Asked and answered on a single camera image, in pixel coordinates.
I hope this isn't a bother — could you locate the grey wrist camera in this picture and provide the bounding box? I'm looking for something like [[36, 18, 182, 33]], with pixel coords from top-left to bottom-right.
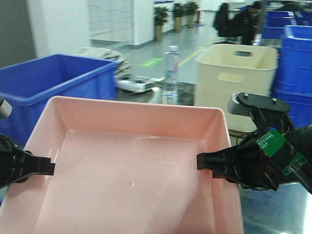
[[227, 92, 290, 117], [0, 97, 12, 119]]

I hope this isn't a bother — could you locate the white power strip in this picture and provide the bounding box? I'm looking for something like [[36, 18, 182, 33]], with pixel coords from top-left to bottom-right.
[[116, 76, 161, 93]]

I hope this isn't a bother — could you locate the lower blue stacking crate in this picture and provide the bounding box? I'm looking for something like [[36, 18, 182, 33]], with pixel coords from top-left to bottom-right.
[[271, 90, 312, 128]]

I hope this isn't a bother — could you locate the clear water bottle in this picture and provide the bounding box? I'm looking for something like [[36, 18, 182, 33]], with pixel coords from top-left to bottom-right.
[[163, 45, 179, 105]]

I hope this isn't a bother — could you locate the green circuit board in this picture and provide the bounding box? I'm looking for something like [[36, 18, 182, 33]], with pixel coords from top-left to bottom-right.
[[255, 129, 308, 176]]

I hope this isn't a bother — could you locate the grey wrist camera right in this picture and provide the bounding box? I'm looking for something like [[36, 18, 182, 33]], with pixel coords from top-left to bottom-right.
[[227, 92, 290, 117]]

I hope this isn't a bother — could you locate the cream plastic basket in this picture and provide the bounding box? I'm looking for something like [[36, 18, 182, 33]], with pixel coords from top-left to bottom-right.
[[194, 44, 278, 133]]

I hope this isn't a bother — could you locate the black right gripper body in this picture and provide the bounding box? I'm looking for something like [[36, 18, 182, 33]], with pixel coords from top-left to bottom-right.
[[237, 125, 312, 193]]

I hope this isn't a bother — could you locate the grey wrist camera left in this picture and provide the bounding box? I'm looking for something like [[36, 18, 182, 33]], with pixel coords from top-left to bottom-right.
[[0, 97, 12, 119]]

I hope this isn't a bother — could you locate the upper blue stacking crate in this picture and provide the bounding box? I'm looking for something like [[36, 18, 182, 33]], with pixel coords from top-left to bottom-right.
[[276, 25, 312, 96]]

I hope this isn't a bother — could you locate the blue stacking crate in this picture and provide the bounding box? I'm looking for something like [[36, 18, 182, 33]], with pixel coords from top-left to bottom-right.
[[276, 25, 312, 96], [271, 90, 312, 128]]

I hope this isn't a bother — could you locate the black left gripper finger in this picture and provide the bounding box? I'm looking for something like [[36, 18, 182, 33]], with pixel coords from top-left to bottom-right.
[[14, 148, 56, 183]]

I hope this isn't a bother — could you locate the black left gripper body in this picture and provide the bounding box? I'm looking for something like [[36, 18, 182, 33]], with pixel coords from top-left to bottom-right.
[[0, 135, 19, 189]]

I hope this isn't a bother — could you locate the blue plastic tub left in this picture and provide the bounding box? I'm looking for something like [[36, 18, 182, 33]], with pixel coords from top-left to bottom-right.
[[0, 54, 118, 144]]

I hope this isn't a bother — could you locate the seated person in black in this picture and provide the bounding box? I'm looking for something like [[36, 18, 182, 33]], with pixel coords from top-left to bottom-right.
[[231, 1, 262, 45]]

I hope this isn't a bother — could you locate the pink plastic bin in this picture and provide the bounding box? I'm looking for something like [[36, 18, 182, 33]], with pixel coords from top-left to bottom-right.
[[0, 97, 243, 234]]

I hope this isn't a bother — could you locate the black office chair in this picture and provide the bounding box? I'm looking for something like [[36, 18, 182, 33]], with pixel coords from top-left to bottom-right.
[[213, 2, 238, 38]]

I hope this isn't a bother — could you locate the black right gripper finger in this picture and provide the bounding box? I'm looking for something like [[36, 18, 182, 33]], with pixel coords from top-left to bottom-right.
[[196, 146, 240, 183]]

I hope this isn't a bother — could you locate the potted plant in gold pot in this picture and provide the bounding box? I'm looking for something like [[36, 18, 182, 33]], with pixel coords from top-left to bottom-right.
[[154, 6, 169, 42]]

